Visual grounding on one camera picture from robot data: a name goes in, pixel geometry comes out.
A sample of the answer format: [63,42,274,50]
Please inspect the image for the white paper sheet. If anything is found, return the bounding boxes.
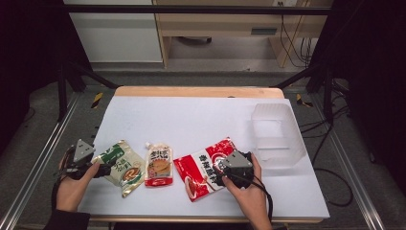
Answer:
[77,95,330,220]

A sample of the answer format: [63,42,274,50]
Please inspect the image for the black horizontal frame bar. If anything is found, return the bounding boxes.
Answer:
[62,4,333,16]

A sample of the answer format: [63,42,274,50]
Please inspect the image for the wooden table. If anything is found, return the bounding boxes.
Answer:
[89,84,324,224]

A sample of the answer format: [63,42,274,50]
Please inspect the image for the clear plastic container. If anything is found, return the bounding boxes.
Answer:
[250,103,308,170]

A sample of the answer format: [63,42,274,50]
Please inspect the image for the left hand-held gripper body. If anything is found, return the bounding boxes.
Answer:
[57,138,97,181]

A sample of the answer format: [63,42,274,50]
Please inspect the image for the green and white sauce packet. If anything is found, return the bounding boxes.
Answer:
[91,139,147,198]

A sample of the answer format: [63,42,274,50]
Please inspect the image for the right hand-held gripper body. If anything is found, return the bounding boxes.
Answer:
[215,150,256,190]

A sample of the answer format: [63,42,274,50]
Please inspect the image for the spouted sauce pouch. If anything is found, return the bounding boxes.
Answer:
[144,141,174,188]

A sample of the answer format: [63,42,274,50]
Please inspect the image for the black floor cable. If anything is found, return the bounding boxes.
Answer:
[299,104,355,208]

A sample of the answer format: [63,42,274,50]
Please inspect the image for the black metal stand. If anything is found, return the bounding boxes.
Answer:
[270,61,336,127]
[56,59,120,123]

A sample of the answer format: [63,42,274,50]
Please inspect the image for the person's right hand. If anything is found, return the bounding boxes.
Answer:
[221,152,270,222]

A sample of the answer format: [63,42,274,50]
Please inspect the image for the light wooden desk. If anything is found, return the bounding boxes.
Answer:
[152,0,334,69]

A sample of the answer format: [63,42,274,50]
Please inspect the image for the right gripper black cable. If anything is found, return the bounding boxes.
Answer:
[250,173,275,224]

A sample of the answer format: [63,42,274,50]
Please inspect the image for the black hanging desk cables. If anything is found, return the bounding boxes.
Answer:
[277,1,315,69]

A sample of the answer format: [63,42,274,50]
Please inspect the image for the aluminium rail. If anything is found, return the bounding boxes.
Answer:
[309,94,388,230]
[0,92,81,230]

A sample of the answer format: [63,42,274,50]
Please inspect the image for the yellow and black tape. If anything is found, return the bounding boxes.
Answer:
[91,91,104,109]
[295,93,314,108]

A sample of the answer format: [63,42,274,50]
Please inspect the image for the black curtain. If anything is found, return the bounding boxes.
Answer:
[307,0,406,193]
[0,0,94,154]

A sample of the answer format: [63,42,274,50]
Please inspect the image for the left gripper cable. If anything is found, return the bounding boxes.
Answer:
[51,145,76,212]

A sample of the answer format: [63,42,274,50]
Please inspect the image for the person's left hand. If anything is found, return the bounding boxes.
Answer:
[56,161,102,214]

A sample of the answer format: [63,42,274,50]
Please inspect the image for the red and white seasoning packet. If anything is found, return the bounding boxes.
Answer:
[172,137,238,203]

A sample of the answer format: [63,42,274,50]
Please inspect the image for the white cabinet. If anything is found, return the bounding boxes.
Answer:
[62,0,164,64]

